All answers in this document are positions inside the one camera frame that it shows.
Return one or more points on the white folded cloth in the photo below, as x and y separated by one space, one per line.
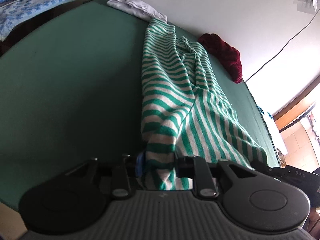
135 5

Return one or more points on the green table cover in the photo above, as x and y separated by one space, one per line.
62 92

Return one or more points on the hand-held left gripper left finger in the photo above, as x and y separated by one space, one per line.
140 166

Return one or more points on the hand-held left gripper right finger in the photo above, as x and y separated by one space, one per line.
178 167

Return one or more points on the green white striped shirt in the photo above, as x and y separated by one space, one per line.
170 92

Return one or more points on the blue floral cloth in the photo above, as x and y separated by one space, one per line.
30 7

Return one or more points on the blue white packet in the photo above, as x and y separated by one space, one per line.
268 115

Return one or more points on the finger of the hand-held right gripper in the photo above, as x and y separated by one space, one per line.
262 167

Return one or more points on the dark red cloth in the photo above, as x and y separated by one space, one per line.
225 52

